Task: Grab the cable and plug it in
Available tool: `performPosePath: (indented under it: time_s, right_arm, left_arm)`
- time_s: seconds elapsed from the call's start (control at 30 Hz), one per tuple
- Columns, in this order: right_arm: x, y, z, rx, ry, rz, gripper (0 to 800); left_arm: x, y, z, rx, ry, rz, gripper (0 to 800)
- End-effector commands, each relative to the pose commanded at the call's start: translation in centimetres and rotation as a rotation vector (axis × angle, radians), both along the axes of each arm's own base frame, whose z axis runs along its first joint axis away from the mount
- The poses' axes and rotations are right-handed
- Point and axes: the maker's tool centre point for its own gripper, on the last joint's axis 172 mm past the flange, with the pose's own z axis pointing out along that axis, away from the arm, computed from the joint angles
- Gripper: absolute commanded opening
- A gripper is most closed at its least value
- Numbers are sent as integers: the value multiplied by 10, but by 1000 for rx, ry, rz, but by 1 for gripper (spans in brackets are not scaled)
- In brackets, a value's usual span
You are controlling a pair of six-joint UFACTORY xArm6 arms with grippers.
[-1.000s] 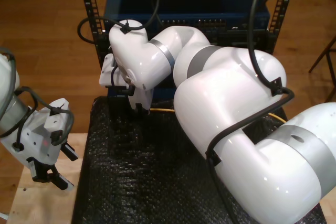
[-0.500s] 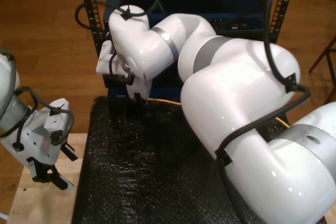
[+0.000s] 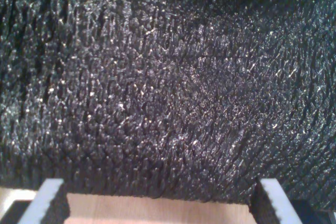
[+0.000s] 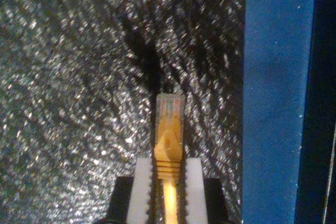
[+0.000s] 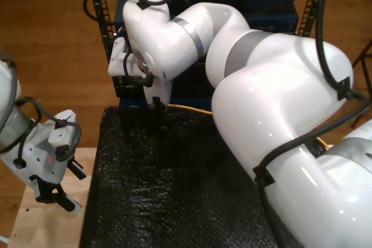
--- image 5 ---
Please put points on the black bubble-wrap mat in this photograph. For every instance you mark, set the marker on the black bubble-wrap mat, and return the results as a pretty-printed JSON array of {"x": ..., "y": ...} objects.
[{"x": 174, "y": 187}]

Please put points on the dark wooden chair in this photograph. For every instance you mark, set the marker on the dark wooden chair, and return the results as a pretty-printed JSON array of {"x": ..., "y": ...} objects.
[{"x": 361, "y": 55}]

